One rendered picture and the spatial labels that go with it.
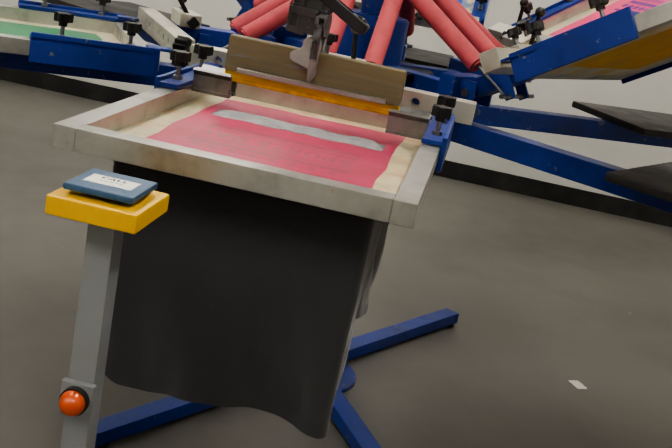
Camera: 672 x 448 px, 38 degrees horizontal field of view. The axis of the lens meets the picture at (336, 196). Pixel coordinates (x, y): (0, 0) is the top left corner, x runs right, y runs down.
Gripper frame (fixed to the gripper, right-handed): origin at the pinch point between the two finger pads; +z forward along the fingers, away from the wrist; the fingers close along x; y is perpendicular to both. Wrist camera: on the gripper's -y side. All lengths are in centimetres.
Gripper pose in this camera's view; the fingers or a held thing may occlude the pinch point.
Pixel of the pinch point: (314, 76)
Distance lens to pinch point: 208.3
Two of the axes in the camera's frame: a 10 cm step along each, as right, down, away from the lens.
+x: -1.7, 2.2, -9.6
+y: -9.7, -2.2, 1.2
